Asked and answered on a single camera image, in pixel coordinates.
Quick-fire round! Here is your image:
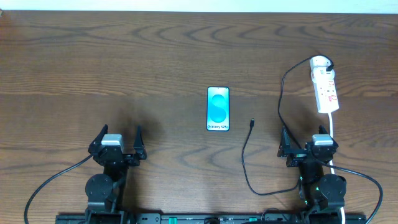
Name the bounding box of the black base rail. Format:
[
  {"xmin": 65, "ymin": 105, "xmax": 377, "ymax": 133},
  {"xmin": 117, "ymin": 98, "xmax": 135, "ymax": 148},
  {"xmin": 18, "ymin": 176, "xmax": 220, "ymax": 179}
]
[{"xmin": 55, "ymin": 212, "xmax": 368, "ymax": 224}]

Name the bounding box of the white power strip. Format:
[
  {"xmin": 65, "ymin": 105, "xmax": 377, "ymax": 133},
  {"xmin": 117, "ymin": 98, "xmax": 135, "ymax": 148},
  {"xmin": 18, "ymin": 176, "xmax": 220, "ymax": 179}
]
[{"xmin": 310, "ymin": 55, "xmax": 339, "ymax": 114}]

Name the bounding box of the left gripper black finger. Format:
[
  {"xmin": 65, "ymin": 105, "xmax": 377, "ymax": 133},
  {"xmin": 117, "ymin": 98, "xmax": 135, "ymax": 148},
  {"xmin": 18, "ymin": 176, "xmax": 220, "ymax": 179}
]
[
  {"xmin": 89, "ymin": 124, "xmax": 108, "ymax": 152},
  {"xmin": 133, "ymin": 126, "xmax": 146, "ymax": 156}
]

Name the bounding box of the black USB charging cable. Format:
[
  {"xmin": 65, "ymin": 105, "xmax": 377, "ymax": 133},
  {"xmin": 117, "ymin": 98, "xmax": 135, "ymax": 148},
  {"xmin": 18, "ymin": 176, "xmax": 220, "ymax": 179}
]
[{"xmin": 241, "ymin": 54, "xmax": 335, "ymax": 197}]

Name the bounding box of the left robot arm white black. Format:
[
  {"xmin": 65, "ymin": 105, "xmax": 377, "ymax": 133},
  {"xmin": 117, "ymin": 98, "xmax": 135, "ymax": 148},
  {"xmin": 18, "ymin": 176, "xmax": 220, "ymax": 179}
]
[{"xmin": 85, "ymin": 125, "xmax": 147, "ymax": 223}]

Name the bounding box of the Galaxy S25+ smartphone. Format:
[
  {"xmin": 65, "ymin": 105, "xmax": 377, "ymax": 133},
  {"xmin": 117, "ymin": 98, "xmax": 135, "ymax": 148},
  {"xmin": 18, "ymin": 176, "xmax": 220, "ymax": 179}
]
[{"xmin": 206, "ymin": 86, "xmax": 230, "ymax": 131}]

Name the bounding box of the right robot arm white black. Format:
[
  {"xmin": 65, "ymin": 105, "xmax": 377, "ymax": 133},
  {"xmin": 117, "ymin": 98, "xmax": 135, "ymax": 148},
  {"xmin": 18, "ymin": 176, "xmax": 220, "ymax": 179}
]
[{"xmin": 277, "ymin": 126, "xmax": 346, "ymax": 223}]

